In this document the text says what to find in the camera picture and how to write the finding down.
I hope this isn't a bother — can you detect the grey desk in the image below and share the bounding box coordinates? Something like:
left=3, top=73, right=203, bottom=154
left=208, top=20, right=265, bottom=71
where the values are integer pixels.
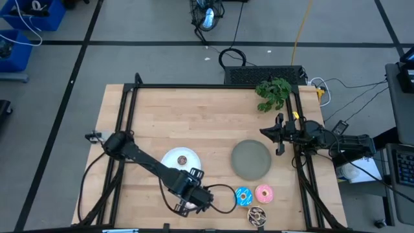
left=384, top=63, right=414, bottom=146
left=386, top=142, right=414, bottom=227

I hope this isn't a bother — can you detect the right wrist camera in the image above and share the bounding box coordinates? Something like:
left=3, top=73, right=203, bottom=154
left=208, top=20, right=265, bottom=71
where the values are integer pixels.
left=281, top=124, right=295, bottom=142

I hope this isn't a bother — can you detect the large chocolate iced donut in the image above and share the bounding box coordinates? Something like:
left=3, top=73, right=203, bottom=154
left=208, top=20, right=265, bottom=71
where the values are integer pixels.
left=247, top=206, right=268, bottom=227

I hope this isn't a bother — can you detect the black power adapter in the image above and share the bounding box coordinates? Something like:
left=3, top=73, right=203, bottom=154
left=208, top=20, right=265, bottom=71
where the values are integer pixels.
left=332, top=120, right=350, bottom=136

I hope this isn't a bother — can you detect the large blue iced donut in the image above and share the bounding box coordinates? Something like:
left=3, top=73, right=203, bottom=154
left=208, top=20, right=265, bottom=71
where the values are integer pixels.
left=234, top=186, right=254, bottom=207

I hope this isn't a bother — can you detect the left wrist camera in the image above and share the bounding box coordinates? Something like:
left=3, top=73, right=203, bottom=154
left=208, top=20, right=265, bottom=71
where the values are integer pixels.
left=193, top=188, right=214, bottom=212

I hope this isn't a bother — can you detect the large pink iced donut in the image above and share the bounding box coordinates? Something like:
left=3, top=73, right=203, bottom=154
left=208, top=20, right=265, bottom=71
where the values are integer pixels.
left=254, top=184, right=275, bottom=205

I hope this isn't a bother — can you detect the grey-green round plate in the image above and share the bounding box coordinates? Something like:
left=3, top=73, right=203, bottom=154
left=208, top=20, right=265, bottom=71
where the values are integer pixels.
left=230, top=139, right=272, bottom=181

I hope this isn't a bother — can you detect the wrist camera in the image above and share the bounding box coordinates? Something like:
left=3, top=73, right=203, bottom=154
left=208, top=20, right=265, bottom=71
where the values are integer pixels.
left=281, top=124, right=295, bottom=142
left=193, top=188, right=214, bottom=212

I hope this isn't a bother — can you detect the white power cable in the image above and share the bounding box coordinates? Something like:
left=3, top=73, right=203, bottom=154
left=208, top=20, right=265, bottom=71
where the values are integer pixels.
left=309, top=76, right=332, bottom=107

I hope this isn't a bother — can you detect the black floor fan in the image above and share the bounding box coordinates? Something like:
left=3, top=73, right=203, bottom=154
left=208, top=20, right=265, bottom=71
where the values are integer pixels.
left=189, top=0, right=226, bottom=46

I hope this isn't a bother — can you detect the black metal rig frame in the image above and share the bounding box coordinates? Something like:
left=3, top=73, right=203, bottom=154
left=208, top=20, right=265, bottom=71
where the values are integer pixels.
left=71, top=72, right=349, bottom=231

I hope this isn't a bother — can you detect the computer monitor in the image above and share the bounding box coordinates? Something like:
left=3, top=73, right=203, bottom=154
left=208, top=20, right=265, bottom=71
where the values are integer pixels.
left=399, top=47, right=414, bottom=94

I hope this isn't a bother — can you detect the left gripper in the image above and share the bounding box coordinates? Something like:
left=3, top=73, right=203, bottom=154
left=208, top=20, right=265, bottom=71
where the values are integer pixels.
left=167, top=167, right=206, bottom=217

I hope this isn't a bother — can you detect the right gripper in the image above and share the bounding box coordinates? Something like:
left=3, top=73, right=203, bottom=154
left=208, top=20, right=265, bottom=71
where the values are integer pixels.
left=259, top=112, right=298, bottom=157

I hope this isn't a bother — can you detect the white paper sheet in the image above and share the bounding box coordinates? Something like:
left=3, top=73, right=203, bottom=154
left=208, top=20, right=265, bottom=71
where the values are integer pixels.
left=335, top=155, right=383, bottom=184

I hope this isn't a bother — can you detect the black left camera cable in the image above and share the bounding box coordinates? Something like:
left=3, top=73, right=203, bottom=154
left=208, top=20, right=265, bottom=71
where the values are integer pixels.
left=157, top=177, right=239, bottom=215

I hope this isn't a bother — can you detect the blue storage bin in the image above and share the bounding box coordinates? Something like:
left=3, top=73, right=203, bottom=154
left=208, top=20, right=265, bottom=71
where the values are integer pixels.
left=0, top=0, right=67, bottom=32
left=0, top=29, right=34, bottom=73

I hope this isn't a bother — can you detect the green plant sprig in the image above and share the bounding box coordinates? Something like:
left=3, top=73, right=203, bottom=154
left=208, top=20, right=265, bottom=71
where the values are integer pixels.
left=254, top=76, right=292, bottom=113

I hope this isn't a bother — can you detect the coiled black floor cable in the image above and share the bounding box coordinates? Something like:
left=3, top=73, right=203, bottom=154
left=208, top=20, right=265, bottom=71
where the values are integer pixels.
left=218, top=0, right=248, bottom=69

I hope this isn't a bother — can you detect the yellow hanging cable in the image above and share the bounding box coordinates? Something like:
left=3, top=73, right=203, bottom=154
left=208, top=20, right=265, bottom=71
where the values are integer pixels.
left=290, top=0, right=314, bottom=66

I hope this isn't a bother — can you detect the black computer case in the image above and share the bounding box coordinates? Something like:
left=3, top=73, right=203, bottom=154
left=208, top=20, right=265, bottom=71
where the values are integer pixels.
left=224, top=65, right=307, bottom=87

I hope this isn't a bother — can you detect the black keyboard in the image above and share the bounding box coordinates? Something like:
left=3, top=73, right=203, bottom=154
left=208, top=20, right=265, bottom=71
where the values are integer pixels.
left=396, top=150, right=414, bottom=188

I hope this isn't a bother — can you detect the white round plate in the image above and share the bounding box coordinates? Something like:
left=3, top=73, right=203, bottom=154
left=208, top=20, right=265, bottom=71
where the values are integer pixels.
left=160, top=147, right=202, bottom=174

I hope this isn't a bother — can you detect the white tape roll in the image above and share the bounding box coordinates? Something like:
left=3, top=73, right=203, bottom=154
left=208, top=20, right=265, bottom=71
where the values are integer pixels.
left=342, top=162, right=360, bottom=181

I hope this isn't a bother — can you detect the grey shelf base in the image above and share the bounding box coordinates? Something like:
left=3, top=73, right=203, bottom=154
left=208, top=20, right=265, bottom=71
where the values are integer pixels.
left=0, top=71, right=29, bottom=83

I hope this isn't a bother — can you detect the black arm base cable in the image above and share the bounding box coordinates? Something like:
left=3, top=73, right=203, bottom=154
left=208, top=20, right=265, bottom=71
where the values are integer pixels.
left=77, top=151, right=109, bottom=224

